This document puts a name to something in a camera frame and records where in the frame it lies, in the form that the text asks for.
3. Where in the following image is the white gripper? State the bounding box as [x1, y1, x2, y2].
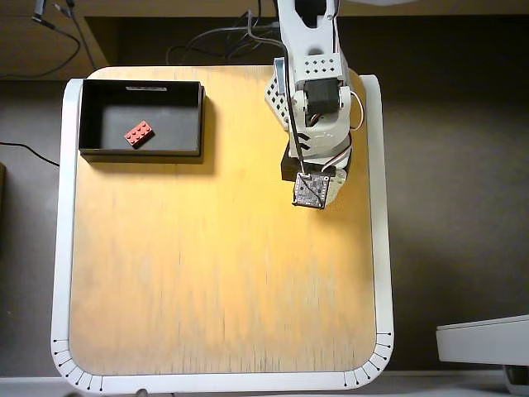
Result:
[282, 122, 354, 205]

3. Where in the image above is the red lego block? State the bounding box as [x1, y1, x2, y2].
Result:
[122, 119, 156, 149]

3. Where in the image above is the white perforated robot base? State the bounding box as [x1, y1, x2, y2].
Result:
[264, 57, 297, 134]

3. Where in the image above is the black rectangular bin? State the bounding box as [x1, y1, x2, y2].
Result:
[78, 79, 207, 158]

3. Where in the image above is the white device housing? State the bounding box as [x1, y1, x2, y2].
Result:
[436, 314, 529, 369]

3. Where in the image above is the wooden desk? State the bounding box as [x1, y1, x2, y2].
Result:
[0, 0, 529, 80]

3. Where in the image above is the black camera circuit board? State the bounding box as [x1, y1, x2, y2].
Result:
[291, 172, 332, 209]

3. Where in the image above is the black camera cable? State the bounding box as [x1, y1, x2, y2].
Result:
[246, 11, 309, 179]

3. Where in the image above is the grey cable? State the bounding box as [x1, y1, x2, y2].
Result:
[166, 12, 286, 65]

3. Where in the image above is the white table rim frame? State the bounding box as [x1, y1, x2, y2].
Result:
[50, 73, 396, 394]

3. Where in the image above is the black cable with connector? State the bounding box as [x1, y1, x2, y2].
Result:
[0, 0, 83, 79]

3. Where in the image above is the thin black cable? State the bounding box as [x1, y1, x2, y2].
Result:
[0, 141, 61, 168]

